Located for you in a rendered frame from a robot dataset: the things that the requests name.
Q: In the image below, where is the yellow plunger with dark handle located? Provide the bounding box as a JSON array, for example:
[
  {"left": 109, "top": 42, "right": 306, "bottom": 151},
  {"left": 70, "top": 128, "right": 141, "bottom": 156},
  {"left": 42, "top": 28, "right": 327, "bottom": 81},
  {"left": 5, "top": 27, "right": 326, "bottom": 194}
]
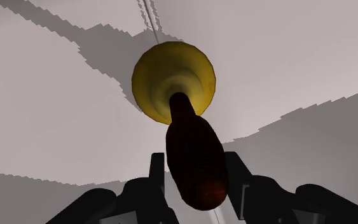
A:
[{"left": 131, "top": 41, "right": 229, "bottom": 211}]

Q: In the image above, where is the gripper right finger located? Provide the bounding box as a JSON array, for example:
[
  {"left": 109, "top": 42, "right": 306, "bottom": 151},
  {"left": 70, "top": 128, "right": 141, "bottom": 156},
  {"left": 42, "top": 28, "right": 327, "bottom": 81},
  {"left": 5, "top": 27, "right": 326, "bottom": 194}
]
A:
[{"left": 224, "top": 151, "right": 358, "bottom": 224}]

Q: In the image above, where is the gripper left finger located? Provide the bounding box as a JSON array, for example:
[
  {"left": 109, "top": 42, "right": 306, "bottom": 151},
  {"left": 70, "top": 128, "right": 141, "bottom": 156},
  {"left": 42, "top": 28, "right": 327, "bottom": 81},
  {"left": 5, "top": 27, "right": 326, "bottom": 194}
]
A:
[{"left": 46, "top": 152, "right": 179, "bottom": 224}]

